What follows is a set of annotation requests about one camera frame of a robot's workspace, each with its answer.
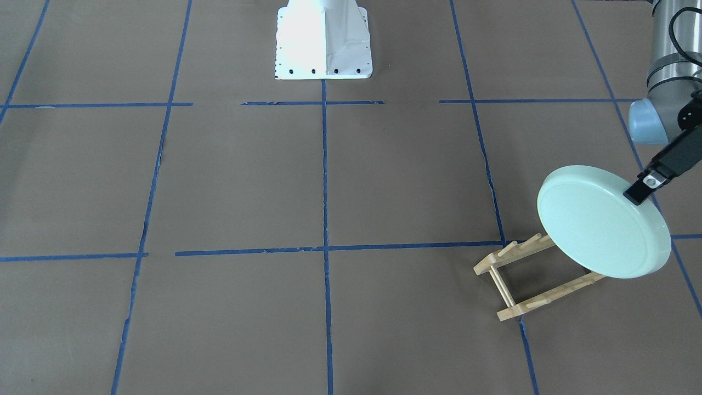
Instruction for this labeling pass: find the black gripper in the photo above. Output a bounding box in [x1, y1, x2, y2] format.
[624, 125, 701, 206]

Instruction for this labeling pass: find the light green plate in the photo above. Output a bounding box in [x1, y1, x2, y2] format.
[537, 165, 672, 279]

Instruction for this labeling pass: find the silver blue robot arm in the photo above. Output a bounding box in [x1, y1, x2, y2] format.
[624, 1, 701, 205]

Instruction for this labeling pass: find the wooden plate rack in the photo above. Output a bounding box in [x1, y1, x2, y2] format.
[473, 233, 605, 321]

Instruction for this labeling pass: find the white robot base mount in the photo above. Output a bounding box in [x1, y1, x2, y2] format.
[274, 1, 373, 80]

